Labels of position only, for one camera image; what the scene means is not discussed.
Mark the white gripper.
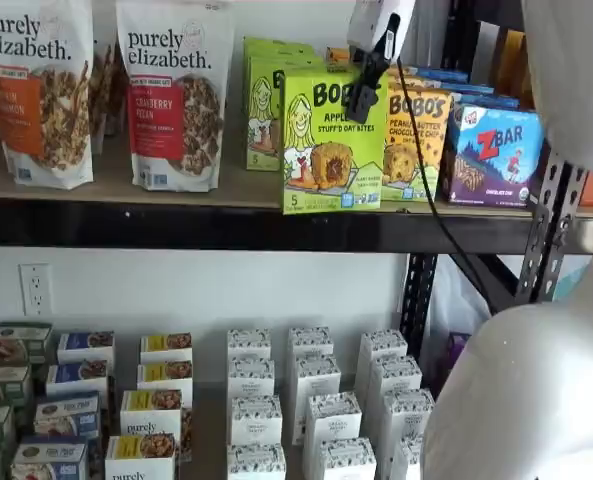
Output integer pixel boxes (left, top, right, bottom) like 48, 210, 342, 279
344, 0, 418, 124

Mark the green Bobo's apple pie box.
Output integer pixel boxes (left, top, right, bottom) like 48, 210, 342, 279
244, 55, 325, 172
242, 36, 317, 66
280, 67, 391, 216

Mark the blue purple ZBar box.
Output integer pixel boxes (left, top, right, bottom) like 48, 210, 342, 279
441, 101, 546, 208
450, 91, 522, 110
438, 81, 496, 97
414, 66, 471, 85

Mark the brown orange box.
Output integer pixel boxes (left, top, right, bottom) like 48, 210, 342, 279
490, 27, 535, 109

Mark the black metal shelf rack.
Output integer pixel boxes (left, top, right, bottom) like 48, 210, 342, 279
0, 0, 585, 366

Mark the white floral print box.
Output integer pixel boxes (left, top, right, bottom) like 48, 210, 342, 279
284, 326, 334, 401
378, 387, 436, 439
302, 392, 363, 444
226, 328, 273, 362
358, 328, 409, 401
226, 442, 288, 480
388, 433, 426, 480
226, 356, 276, 400
290, 353, 343, 446
314, 437, 378, 480
229, 394, 284, 447
367, 354, 424, 396

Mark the black perforated shelf rack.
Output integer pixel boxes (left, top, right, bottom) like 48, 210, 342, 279
545, 154, 593, 309

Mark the yellow white granola box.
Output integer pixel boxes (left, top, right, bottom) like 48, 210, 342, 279
135, 359, 195, 407
103, 432, 178, 480
119, 388, 195, 444
139, 332, 194, 365

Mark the brown shelf board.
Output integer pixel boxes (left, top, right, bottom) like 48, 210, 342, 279
0, 319, 427, 480

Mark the blue white granola box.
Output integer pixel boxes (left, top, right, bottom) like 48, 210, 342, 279
33, 391, 102, 441
44, 358, 111, 401
9, 434, 91, 480
56, 329, 116, 366

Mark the cranberry pecan granola bag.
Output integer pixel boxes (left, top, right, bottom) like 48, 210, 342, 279
114, 0, 236, 194

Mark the white plastic sheet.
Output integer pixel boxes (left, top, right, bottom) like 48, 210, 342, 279
425, 254, 495, 351

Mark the pumpkin cinnamon granola bag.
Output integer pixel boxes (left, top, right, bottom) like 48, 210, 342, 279
0, 0, 96, 191

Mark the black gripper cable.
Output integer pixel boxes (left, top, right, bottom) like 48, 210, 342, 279
381, 13, 496, 315

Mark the white wall outlet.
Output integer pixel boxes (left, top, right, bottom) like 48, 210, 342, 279
18, 262, 54, 318

